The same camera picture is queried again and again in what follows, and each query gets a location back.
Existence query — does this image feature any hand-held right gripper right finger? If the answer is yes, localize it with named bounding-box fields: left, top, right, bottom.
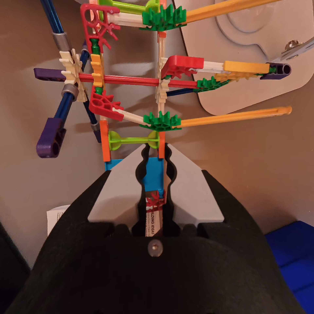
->
left=163, top=143, right=225, bottom=237

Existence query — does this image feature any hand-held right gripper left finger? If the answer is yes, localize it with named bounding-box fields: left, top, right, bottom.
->
left=87, top=143, right=149, bottom=237

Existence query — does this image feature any colourful construction toy airplane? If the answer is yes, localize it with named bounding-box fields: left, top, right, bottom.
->
left=80, top=0, right=292, bottom=211

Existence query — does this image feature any white instruction booklet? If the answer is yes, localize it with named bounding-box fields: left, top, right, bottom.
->
left=47, top=205, right=162, bottom=237

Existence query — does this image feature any white metal stand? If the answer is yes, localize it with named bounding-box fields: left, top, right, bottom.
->
left=173, top=0, right=314, bottom=116

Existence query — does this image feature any blue plastic bin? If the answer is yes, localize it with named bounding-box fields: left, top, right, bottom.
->
left=265, top=221, right=314, bottom=314

